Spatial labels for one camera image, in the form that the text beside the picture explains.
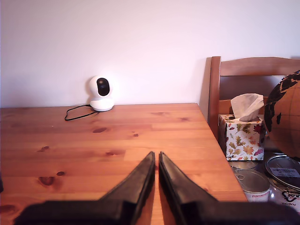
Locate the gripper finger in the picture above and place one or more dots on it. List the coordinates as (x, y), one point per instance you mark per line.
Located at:
(138, 187)
(178, 189)

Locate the plain metal can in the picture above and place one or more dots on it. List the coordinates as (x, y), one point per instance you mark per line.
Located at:
(243, 164)

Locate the tin can red label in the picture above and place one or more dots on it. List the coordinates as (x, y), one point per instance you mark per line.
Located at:
(255, 187)

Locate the leaf print tissue box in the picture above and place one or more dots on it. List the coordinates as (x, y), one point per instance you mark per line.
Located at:
(243, 140)

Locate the wooden chair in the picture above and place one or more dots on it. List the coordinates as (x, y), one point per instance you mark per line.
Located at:
(214, 93)

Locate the glass pot lid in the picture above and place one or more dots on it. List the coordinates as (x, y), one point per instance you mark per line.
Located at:
(281, 173)

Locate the white tissue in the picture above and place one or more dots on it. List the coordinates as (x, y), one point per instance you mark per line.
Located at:
(248, 105)

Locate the clear plastic packaging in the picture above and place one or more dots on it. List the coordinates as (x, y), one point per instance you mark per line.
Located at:
(288, 198)

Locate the brown and black globe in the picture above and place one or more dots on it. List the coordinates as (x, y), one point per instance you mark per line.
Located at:
(286, 112)

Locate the white security camera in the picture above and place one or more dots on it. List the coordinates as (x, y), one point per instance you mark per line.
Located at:
(100, 98)

